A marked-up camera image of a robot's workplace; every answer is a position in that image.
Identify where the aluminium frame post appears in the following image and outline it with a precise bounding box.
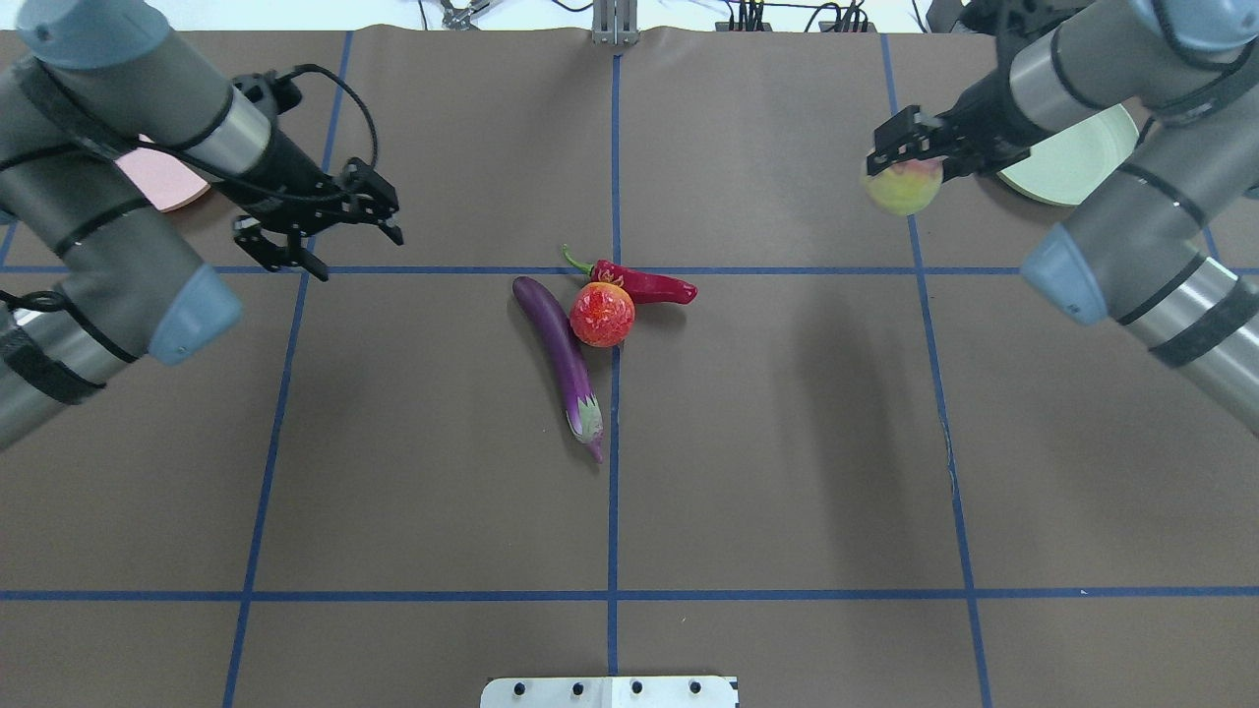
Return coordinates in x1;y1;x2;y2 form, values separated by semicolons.
590;0;641;47

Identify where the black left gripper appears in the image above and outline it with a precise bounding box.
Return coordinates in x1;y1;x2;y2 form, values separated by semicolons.
232;139;404;282

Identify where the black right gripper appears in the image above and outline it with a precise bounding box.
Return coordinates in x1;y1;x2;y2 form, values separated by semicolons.
872;77;1034;181

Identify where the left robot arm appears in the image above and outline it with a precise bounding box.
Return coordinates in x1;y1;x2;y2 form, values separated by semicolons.
1;1;403;447

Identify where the red chili pepper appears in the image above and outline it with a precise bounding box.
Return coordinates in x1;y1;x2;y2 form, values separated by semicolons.
562;244;697;305

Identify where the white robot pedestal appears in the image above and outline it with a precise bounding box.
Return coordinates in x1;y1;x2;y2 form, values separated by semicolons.
478;674;742;707

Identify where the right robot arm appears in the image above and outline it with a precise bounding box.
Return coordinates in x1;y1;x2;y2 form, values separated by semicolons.
864;1;1258;430

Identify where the light green plate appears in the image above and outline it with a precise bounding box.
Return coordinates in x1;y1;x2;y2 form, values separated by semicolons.
997;106;1139;207

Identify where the yellow-pink peach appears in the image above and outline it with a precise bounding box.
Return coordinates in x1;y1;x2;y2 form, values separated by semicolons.
862;157;944;215

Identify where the pink plate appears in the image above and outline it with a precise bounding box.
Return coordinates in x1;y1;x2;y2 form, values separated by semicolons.
115;134;210;213

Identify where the purple eggplant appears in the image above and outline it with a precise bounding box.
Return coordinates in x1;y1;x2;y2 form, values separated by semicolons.
511;276;604;464

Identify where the red-orange pomegranate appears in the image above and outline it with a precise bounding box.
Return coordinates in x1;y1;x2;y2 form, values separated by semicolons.
570;281;635;348

